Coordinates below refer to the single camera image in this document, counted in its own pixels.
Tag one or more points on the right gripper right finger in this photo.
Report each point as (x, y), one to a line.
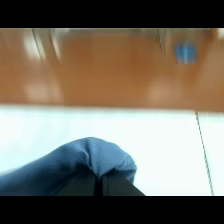
(120, 187)

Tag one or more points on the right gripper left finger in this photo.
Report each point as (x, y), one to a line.
(81, 186)

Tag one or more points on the blue shirt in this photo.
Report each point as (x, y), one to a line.
(93, 155)

